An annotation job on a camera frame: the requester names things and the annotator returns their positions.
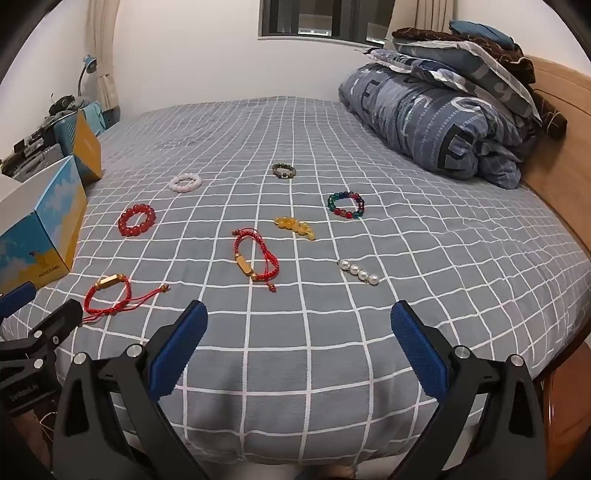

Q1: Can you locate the pale pink bead bracelet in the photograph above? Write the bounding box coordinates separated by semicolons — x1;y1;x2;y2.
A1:
169;174;202;193

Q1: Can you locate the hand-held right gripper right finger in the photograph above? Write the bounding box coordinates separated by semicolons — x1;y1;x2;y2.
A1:
390;300;555;480

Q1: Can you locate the white pearl bracelet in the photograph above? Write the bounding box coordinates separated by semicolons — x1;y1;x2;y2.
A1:
337;258;380;286

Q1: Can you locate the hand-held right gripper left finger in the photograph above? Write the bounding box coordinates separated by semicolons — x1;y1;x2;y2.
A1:
52;300;208;480

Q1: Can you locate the grey patterned pillow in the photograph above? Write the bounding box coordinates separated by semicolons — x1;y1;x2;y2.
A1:
365;39;543;123

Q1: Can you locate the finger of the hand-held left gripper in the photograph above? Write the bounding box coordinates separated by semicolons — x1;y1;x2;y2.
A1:
0;282;38;320
25;299;84;365

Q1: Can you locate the grey checked bed sheet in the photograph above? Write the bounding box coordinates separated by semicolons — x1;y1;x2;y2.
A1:
0;96;591;468

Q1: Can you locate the wooden bed frame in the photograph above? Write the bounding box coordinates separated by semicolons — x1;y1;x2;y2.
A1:
538;339;591;480

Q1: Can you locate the yellow amber bead bracelet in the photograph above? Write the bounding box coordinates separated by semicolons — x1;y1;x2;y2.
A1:
274;216;318;241

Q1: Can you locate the blue and yellow cardboard box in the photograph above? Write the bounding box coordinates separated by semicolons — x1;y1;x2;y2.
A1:
0;155;88;297

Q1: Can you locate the folded blue patterned quilt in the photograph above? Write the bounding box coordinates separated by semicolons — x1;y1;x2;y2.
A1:
338;62;542;191

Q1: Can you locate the orange cardboard box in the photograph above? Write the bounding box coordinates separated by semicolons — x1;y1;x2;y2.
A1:
73;111;103;184

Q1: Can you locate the dark blue pillow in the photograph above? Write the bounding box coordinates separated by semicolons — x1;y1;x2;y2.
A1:
450;19;515;49

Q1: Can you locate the blue desk lamp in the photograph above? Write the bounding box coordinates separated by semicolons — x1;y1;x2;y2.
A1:
76;54;99;101

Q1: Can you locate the red bead bracelet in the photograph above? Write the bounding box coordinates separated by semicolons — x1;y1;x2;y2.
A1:
117;203;157;238

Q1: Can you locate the beige curtain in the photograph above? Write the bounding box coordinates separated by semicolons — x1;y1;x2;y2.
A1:
412;0;459;34
87;0;123;125

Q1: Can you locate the multicolour glass bead bracelet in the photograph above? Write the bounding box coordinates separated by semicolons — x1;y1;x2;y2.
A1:
327;192;366;221

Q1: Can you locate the red cord bracelet gold bar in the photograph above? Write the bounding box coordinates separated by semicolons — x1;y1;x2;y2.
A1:
83;274;170;320
232;226;278;292

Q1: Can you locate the wooden headboard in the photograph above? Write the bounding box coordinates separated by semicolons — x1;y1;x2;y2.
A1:
521;55;591;259

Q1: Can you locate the dark framed window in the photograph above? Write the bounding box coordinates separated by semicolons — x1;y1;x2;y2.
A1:
257;0;399;49

